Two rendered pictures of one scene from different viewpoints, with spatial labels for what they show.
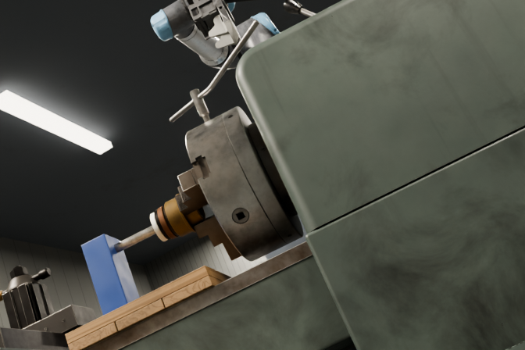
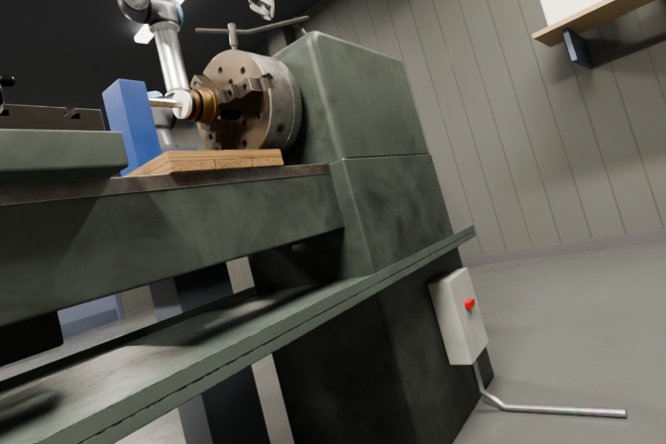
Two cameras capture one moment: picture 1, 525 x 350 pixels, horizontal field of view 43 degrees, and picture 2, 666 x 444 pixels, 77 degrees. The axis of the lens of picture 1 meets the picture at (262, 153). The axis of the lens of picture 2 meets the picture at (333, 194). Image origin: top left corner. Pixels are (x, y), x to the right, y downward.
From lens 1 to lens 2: 1.17 m
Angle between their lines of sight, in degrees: 60
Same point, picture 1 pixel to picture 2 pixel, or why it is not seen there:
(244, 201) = (287, 120)
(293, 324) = (319, 210)
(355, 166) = (363, 134)
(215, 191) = (277, 103)
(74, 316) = not seen: hidden behind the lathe
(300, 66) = (342, 62)
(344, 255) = (359, 178)
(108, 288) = (144, 131)
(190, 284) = (271, 158)
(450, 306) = (392, 223)
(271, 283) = (310, 179)
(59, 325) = not seen: hidden behind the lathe
